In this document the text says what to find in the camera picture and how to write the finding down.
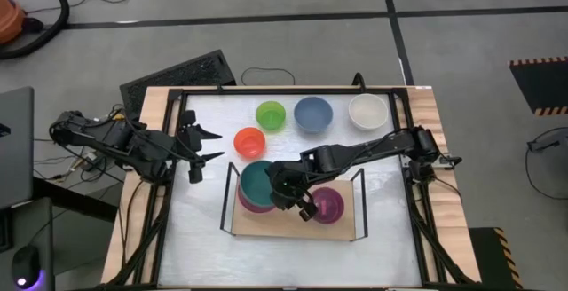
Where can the small orange translucent bowl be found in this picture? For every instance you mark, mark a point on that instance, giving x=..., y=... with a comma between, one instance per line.
x=249, y=142

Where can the black metal table frame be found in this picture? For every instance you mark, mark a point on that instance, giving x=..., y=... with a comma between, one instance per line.
x=288, y=90

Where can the orange vacuum cleaner body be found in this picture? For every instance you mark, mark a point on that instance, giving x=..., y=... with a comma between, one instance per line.
x=9, y=18

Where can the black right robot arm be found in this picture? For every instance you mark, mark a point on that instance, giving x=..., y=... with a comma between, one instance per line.
x=355, y=151

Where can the small magenta translucent bowl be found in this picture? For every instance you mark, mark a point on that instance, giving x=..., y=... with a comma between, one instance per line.
x=330, y=206

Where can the small green translucent bowl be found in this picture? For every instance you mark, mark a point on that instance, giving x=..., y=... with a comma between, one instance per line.
x=270, y=115

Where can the grey laptop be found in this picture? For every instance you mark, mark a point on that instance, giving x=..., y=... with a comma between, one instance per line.
x=18, y=149

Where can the wooden shelf board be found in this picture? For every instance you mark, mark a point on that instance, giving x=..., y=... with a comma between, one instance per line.
x=284, y=226

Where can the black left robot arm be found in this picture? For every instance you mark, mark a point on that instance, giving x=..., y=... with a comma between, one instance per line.
x=133, y=142

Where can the black mat hazard-striped edge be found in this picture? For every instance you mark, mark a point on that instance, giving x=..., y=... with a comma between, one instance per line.
x=543, y=87
x=486, y=260

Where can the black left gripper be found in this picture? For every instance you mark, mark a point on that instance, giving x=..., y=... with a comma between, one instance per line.
x=191, y=142

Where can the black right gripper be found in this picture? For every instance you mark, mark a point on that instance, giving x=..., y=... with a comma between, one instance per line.
x=286, y=184

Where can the large blue-grey bowl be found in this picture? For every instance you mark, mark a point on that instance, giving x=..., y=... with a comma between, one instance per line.
x=313, y=114

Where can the large white bowl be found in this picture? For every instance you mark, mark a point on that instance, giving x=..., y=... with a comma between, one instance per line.
x=368, y=111

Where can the large pink bowl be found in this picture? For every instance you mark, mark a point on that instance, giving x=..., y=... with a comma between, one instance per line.
x=248, y=206

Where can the large teal bowl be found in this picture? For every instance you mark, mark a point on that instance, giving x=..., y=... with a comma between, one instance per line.
x=255, y=184

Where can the black computer mouse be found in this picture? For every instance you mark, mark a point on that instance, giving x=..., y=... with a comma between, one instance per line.
x=26, y=264

